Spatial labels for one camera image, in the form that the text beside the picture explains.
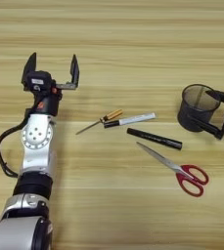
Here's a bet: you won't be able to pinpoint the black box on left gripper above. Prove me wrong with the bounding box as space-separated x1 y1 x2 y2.
24 69 54 93

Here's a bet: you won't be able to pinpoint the amber handled small screwdriver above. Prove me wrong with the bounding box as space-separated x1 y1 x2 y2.
75 108 124 136

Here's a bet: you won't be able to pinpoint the black mesh pen cup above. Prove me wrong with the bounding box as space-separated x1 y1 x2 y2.
176 83 222 133

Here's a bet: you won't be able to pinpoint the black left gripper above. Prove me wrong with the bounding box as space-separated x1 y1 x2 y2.
21 52 81 117

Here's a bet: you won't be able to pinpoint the black pen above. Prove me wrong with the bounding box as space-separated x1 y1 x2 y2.
126 127 184 151

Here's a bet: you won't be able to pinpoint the red handled scissors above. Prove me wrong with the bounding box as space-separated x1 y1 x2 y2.
136 141 210 198

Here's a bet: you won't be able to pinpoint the white marker with black cap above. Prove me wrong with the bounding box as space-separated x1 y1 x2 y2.
103 111 157 129

